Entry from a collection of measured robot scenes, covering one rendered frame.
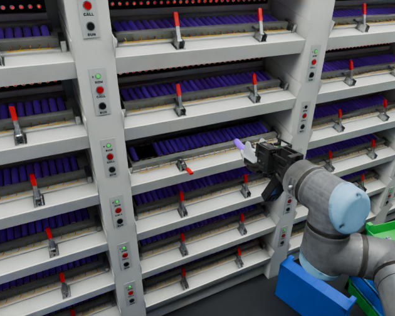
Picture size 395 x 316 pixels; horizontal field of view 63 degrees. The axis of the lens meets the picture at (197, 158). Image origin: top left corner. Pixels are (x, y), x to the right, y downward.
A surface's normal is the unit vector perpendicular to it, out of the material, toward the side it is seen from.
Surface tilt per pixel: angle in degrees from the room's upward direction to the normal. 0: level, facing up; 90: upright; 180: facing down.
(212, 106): 16
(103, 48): 90
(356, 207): 80
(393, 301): 58
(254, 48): 106
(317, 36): 90
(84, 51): 90
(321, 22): 90
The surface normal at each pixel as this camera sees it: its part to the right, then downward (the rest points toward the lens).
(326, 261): -0.24, 0.37
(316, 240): -0.70, 0.26
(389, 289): -0.79, -0.62
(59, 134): 0.12, -0.72
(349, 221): 0.44, 0.29
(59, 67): 0.41, 0.67
